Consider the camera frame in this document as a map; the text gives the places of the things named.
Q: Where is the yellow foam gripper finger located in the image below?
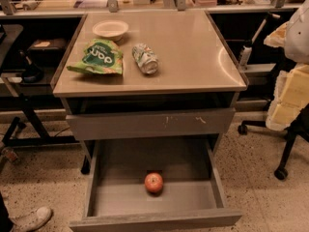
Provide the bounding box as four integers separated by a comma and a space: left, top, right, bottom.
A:
266, 64, 309, 131
264, 22, 287, 47

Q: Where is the white paper bowl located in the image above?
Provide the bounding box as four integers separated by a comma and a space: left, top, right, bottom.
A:
93, 20, 128, 42

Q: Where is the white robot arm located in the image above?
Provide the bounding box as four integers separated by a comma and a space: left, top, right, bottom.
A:
264, 0, 309, 131

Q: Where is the black office chair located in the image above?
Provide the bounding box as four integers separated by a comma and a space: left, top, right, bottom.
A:
238, 105, 309, 181

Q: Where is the red apple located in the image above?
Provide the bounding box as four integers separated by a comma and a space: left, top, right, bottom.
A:
144, 172, 163, 193

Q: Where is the grey drawer cabinet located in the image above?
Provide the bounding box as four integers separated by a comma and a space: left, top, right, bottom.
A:
50, 9, 250, 176

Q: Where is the green chip bag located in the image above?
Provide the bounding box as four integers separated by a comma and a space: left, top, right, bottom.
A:
67, 39, 123, 74

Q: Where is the black desk frame left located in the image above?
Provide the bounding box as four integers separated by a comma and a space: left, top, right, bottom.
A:
0, 24, 78, 150

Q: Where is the closed grey top drawer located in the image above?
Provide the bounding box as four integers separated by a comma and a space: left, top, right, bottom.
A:
67, 108, 235, 140

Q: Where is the open grey middle drawer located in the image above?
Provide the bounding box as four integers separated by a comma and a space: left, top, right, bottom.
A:
70, 136, 241, 232

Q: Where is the crushed green soda can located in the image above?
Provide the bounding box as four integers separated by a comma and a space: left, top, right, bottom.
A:
132, 43, 158, 74

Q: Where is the black box under desk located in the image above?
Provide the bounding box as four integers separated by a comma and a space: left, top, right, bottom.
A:
27, 38, 67, 61

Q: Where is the white sneaker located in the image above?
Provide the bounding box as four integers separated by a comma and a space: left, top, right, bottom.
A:
10, 207, 52, 232

